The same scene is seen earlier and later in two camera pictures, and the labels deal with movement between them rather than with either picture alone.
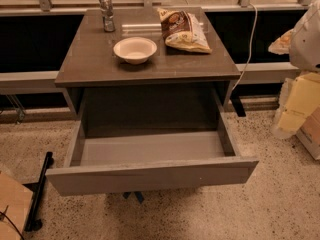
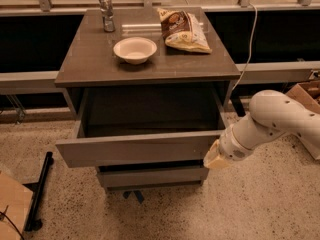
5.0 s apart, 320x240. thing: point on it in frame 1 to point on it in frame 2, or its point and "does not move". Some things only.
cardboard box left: (14, 198) does not move
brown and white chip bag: (183, 31) does not move
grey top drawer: (111, 162) to (118, 127)
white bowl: (134, 50) does not move
